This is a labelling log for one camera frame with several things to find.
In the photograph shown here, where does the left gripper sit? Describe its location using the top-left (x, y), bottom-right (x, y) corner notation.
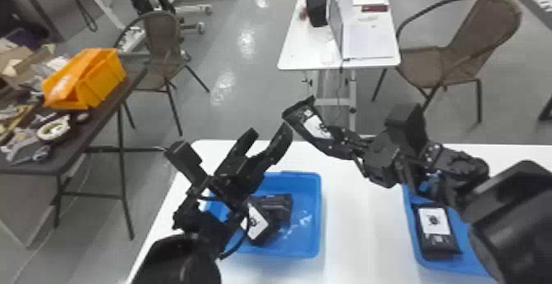
top-left (205, 121), bottom-right (295, 213)

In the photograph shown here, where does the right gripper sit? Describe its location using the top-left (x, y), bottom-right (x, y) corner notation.
top-left (320, 125), bottom-right (418, 190)

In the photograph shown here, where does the black part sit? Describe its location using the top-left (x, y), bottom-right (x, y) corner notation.
top-left (282, 95), bottom-right (344, 149)
top-left (412, 204), bottom-right (462, 262)
top-left (243, 192), bottom-right (295, 247)

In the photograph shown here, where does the blue tray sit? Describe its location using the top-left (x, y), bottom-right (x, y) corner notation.
top-left (201, 171), bottom-right (323, 259)
top-left (401, 180), bottom-right (494, 278)

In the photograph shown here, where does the white side table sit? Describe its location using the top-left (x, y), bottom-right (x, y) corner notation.
top-left (277, 0), bottom-right (402, 132)

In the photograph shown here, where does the brown wicker chair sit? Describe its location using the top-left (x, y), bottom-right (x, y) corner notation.
top-left (370, 0), bottom-right (524, 124)
top-left (113, 10), bottom-right (211, 138)

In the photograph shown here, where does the dark side table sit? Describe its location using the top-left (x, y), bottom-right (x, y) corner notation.
top-left (0, 66), bottom-right (167, 242)

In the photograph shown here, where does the orange bin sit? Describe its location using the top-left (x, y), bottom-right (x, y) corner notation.
top-left (41, 47), bottom-right (127, 112)

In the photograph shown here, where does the white tape roll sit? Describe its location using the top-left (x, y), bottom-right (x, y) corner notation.
top-left (35, 119), bottom-right (71, 144)

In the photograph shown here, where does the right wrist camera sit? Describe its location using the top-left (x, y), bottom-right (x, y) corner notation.
top-left (383, 102), bottom-right (430, 158)

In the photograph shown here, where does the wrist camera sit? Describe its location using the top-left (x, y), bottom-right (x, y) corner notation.
top-left (163, 140), bottom-right (214, 189)
top-left (383, 102), bottom-right (430, 158)

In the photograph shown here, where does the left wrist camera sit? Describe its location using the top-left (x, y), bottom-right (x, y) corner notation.
top-left (163, 140), bottom-right (214, 189)

